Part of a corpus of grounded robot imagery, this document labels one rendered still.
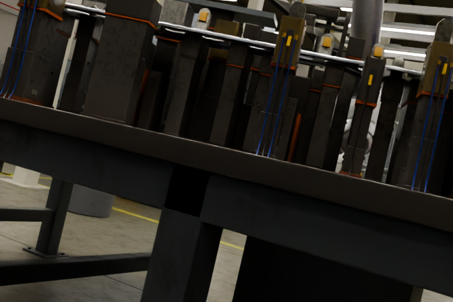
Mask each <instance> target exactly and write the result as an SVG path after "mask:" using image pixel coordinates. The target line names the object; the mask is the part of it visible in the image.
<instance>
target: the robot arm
mask: <svg viewBox="0 0 453 302"><path fill-rule="evenodd" d="M383 10H384V0H353V5H352V14H351V29H350V36H352V37H356V38H363V39H366V43H365V48H364V51H363V57H362V61H364V60H365V58H366V56H367V55H370V54H371V51H372V48H373V46H374V44H377V43H380V36H381V30H382V18H383ZM359 82H360V78H358V77H357V78H356V81H355V87H354V90H353V95H352V99H351V105H350V108H349V113H348V117H347V120H346V121H347V124H346V126H345V129H344V135H343V139H342V144H341V147H340V153H339V154H342V153H343V152H345V149H346V145H347V141H348V138H349V132H350V128H351V123H352V120H353V114H354V111H355V101H356V97H357V90H358V89H357V87H358V86H359ZM380 97H381V92H380V94H379V96H378V100H377V106H376V108H375V109H374V110H373V113H372V116H371V122H370V126H369V131H368V134H367V140H366V144H365V149H366V151H365V155H366V154H368V153H370V150H371V144H372V141H373V138H372V136H373V135H374V131H375V126H376V123H377V119H378V113H379V110H380V105H381V102H380Z"/></svg>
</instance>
